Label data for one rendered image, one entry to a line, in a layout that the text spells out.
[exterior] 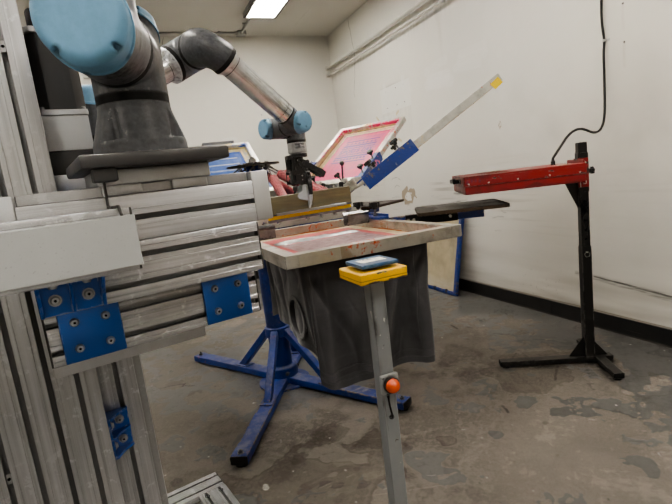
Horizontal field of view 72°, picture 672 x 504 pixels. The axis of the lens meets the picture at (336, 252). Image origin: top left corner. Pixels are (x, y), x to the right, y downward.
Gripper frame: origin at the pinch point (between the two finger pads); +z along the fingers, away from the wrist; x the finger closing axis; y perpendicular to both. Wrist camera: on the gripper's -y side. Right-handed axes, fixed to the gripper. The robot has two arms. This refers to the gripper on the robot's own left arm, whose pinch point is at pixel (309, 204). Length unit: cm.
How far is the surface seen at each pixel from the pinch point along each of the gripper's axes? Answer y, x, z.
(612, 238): -201, -20, 47
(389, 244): -3, 57, 12
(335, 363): 14, 47, 48
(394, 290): -9, 47, 29
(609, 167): -200, -21, 4
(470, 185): -88, -10, 2
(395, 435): 11, 76, 59
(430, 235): -18, 57, 12
